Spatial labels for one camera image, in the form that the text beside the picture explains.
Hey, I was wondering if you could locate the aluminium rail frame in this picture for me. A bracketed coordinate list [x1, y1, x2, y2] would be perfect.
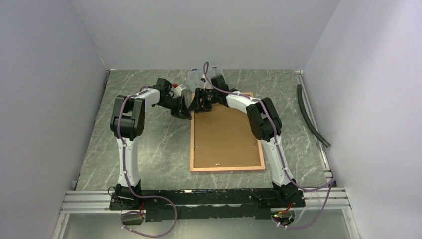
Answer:
[54, 70, 359, 239]

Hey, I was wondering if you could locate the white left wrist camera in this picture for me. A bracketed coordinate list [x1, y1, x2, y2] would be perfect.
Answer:
[172, 83, 187, 98]

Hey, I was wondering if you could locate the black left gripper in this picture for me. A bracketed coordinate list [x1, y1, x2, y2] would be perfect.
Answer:
[157, 95, 193, 121]

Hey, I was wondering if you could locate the clear plastic organizer box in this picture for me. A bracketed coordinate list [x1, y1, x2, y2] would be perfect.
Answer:
[186, 67, 224, 93]

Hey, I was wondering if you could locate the pink wooden picture frame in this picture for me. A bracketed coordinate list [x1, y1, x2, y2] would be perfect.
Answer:
[190, 92, 266, 173]

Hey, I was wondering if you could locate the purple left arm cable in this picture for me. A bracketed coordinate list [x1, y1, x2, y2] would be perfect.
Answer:
[117, 86, 179, 238]

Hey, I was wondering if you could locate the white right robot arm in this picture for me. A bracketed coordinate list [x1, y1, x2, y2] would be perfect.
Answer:
[188, 74, 299, 207]

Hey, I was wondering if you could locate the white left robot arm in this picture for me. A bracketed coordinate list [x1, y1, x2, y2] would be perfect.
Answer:
[110, 78, 192, 209]

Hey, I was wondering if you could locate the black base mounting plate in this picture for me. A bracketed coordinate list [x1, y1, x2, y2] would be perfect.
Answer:
[109, 188, 306, 222]

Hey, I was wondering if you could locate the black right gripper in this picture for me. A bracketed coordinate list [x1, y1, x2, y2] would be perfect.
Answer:
[187, 88, 219, 114]

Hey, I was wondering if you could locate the black rubber hose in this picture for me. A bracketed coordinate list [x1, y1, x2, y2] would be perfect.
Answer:
[297, 84, 331, 148]

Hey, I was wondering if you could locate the brown backing board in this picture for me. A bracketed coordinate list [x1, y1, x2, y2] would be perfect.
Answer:
[193, 96, 262, 169]

